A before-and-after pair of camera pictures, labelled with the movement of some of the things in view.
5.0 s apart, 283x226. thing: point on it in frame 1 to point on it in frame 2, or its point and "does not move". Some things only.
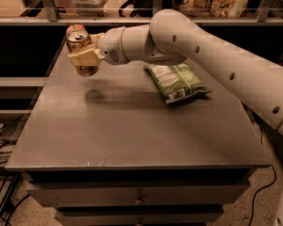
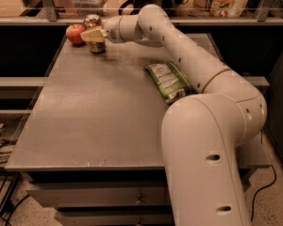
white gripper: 110,46 to 111,30
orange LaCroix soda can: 78,42 to 92,23
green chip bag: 176,82 does not move
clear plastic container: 89,1 does not move
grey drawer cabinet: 161,142 does not move
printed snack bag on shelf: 221,1 does not move
